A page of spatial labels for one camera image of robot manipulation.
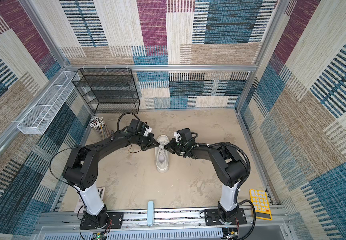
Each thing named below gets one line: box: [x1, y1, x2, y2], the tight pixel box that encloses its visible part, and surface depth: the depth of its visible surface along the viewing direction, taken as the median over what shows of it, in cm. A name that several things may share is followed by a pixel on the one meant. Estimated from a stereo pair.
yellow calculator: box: [249, 189, 273, 221], surface depth 78 cm
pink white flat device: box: [73, 178, 104, 216], surface depth 59 cm
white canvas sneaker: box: [155, 135, 169, 173], surface depth 91 cm
